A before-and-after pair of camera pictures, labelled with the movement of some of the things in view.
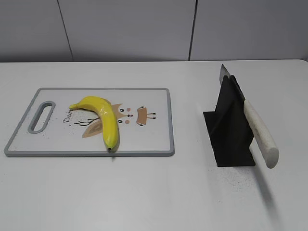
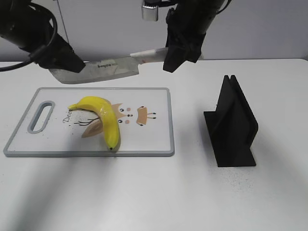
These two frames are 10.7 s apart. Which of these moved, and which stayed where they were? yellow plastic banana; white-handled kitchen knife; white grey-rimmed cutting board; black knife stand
Moved: white-handled kitchen knife
Stayed: white grey-rimmed cutting board; yellow plastic banana; black knife stand
